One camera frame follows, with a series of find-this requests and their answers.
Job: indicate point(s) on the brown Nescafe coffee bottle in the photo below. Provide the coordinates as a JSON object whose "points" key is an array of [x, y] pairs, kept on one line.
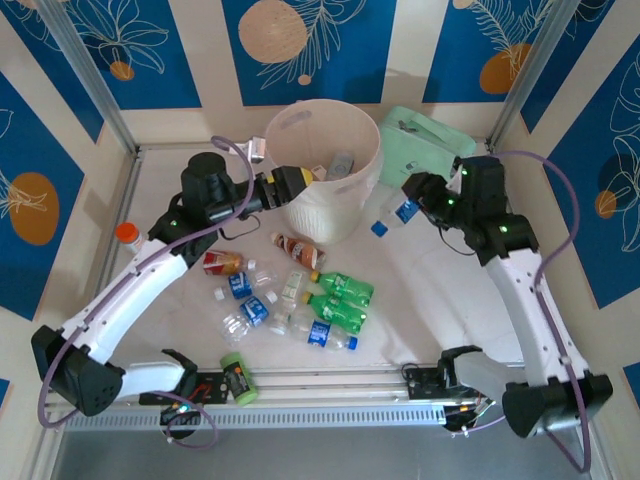
{"points": [[300, 251]]}

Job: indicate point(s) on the red label tea bottle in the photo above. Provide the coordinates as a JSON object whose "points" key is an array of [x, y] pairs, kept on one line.
{"points": [[222, 263]]}

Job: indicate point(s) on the clear bottle green white label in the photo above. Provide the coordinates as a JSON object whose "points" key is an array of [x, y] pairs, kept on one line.
{"points": [[281, 322], [292, 285]]}

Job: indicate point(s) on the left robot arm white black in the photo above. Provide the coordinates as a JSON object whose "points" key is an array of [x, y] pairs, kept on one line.
{"points": [[135, 290]]}

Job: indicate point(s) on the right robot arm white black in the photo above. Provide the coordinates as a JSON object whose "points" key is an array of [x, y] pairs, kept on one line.
{"points": [[525, 300]]}

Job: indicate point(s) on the white plastic bin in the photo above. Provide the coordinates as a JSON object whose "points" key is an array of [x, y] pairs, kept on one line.
{"points": [[325, 220]]}

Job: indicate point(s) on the mint green zip pouch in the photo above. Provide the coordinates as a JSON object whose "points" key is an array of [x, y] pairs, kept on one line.
{"points": [[425, 145]]}

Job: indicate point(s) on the orange cap pill bottle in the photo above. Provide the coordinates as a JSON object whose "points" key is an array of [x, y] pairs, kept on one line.
{"points": [[127, 233]]}

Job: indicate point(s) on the capless clear bottle blue label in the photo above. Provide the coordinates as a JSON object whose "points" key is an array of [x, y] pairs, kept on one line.
{"points": [[240, 285]]}

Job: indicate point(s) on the clear bottle blue label white cap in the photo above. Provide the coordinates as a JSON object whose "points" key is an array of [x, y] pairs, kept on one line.
{"points": [[252, 310]]}

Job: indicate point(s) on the green cylindrical can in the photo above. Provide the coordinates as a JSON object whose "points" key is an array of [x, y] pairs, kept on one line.
{"points": [[239, 380]]}

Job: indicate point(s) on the black controller board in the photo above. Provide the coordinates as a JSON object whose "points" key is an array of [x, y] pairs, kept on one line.
{"points": [[462, 417], [180, 416]]}

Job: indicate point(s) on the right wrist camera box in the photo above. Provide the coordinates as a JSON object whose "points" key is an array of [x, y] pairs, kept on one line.
{"points": [[456, 174]]}

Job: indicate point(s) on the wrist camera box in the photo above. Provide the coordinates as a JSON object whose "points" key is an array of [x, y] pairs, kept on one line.
{"points": [[456, 174], [256, 148]]}

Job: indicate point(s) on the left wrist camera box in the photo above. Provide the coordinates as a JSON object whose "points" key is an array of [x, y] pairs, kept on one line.
{"points": [[256, 148]]}

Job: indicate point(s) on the aluminium corner post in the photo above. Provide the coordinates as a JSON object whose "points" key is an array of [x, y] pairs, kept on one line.
{"points": [[92, 75], [527, 75]]}

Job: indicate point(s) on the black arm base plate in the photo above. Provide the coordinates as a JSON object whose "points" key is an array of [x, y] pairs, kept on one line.
{"points": [[212, 385], [420, 382]]}

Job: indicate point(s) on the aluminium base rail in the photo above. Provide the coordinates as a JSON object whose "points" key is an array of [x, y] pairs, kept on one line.
{"points": [[325, 385]]}

